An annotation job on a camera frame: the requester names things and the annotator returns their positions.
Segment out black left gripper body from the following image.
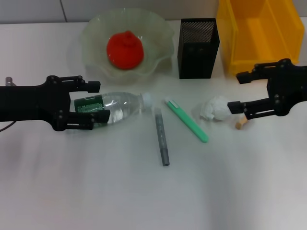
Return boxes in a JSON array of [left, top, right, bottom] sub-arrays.
[[0, 82, 71, 131]]

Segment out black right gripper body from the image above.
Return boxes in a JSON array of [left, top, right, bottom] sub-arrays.
[[267, 66, 307, 117]]

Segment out small wooden cork block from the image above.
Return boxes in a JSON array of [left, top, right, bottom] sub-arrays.
[[235, 116, 249, 131]]

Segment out white paper ball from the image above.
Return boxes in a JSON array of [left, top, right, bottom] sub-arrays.
[[196, 95, 231, 122]]

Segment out clear green-label water bottle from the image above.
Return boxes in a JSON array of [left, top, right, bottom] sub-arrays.
[[67, 92, 156, 132]]

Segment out green pen with white clip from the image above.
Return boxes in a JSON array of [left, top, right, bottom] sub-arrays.
[[164, 97, 209, 144]]

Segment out grey pen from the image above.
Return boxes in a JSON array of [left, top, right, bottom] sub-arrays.
[[153, 107, 171, 168]]

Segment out red-orange fruit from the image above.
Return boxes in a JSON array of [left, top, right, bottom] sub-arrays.
[[106, 30, 145, 70]]

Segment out black mesh pen holder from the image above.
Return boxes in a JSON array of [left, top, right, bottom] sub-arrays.
[[177, 18, 221, 80]]

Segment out wavy glass fruit bowl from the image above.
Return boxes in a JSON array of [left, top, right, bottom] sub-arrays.
[[80, 7, 175, 85]]

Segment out yellow plastic bin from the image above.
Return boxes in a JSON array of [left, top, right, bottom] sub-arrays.
[[216, 0, 305, 77]]

